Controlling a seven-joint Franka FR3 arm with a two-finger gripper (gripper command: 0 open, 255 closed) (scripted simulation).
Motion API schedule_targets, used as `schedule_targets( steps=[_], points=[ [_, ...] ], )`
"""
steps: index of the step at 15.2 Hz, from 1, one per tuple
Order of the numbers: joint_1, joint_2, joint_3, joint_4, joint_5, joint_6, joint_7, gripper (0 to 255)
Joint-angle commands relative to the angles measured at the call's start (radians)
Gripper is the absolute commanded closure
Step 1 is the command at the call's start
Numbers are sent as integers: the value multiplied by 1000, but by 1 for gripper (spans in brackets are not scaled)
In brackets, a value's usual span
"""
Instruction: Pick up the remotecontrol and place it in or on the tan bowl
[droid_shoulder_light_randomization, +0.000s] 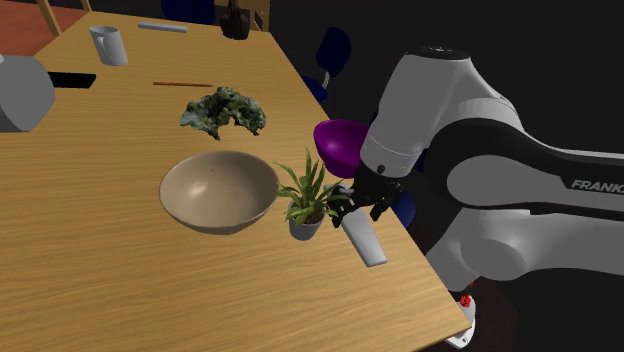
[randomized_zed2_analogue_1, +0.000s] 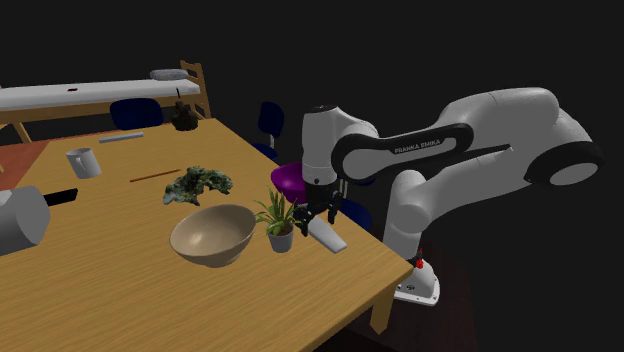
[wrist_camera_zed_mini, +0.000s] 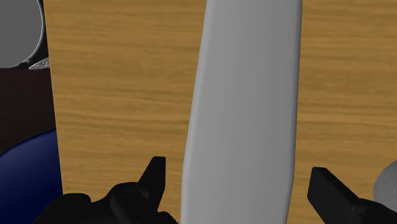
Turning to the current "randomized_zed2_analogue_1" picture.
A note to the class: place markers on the beige bowl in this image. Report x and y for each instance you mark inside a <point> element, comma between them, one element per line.
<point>213,236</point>

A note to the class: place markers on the dark figure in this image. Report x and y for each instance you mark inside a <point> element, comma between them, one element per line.
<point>184,117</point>

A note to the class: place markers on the grey flat bar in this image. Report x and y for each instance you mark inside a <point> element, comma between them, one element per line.
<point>121,137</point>

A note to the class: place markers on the white mug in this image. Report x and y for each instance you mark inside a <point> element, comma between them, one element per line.
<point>84,163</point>

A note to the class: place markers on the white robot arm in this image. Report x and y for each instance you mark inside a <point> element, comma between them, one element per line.
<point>487,126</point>

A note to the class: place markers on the white flat wedge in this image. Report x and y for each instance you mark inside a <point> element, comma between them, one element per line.
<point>329,236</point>

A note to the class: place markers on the wooden bed with white mattress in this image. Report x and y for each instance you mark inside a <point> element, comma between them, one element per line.
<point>97,92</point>

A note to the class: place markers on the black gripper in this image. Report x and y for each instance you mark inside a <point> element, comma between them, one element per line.
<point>319,197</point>

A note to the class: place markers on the green leafy vegetable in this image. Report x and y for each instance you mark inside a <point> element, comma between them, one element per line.
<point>197,185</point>

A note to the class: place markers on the wooden table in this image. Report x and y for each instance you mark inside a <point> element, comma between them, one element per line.
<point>122,292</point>

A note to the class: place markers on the brown pencil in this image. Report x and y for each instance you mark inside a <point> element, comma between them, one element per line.
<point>155,175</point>

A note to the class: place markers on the green plant in grey pot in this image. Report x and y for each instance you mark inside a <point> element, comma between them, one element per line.
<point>281,233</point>

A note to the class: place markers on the blue chair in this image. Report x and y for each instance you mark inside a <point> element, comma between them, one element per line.
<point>358,213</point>
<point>271,119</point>
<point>136,113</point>

